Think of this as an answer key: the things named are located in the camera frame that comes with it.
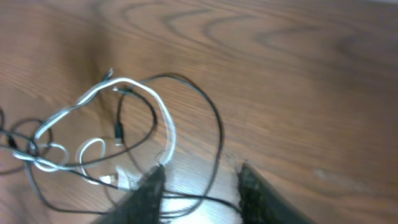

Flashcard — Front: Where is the black USB cable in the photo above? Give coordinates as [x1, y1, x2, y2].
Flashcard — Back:
[0, 73, 242, 218]

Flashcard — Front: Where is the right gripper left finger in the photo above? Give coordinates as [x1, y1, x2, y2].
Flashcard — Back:
[91, 166, 165, 224]

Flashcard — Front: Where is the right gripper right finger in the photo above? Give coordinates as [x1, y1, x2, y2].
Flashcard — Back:
[238, 162, 314, 224]

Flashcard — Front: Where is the white USB cable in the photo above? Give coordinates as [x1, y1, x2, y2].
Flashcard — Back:
[12, 77, 177, 191]

